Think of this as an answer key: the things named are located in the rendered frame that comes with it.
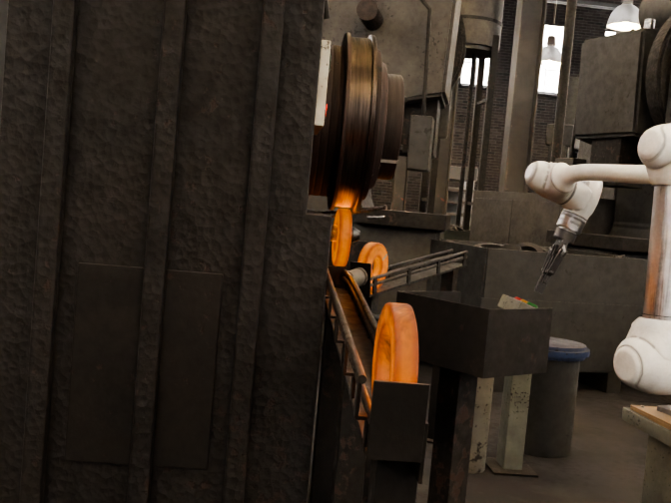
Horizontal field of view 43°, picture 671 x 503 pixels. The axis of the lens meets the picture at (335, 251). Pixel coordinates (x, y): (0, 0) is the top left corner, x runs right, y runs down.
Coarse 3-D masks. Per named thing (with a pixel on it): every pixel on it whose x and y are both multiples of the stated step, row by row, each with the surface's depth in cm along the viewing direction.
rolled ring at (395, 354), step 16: (384, 304) 123; (400, 304) 119; (384, 320) 122; (400, 320) 115; (384, 336) 125; (400, 336) 113; (416, 336) 113; (384, 352) 126; (400, 352) 112; (416, 352) 112; (384, 368) 127; (400, 368) 112; (416, 368) 112
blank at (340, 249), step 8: (336, 216) 229; (344, 216) 223; (336, 224) 227; (344, 224) 221; (344, 232) 220; (336, 240) 224; (344, 240) 220; (336, 248) 223; (344, 248) 221; (336, 256) 222; (344, 256) 222; (336, 264) 226; (344, 264) 225
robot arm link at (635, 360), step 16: (656, 128) 233; (640, 144) 236; (656, 144) 231; (656, 160) 232; (656, 176) 235; (656, 192) 237; (656, 208) 236; (656, 224) 236; (656, 240) 236; (656, 256) 235; (656, 272) 235; (656, 288) 235; (656, 304) 235; (640, 320) 237; (656, 320) 233; (640, 336) 234; (656, 336) 231; (624, 352) 233; (640, 352) 230; (656, 352) 230; (624, 368) 234; (640, 368) 229; (656, 368) 229; (640, 384) 231; (656, 384) 231
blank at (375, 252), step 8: (368, 248) 270; (376, 248) 273; (384, 248) 277; (360, 256) 269; (368, 256) 269; (376, 256) 275; (384, 256) 278; (376, 264) 278; (384, 264) 279; (376, 272) 277; (384, 272) 279
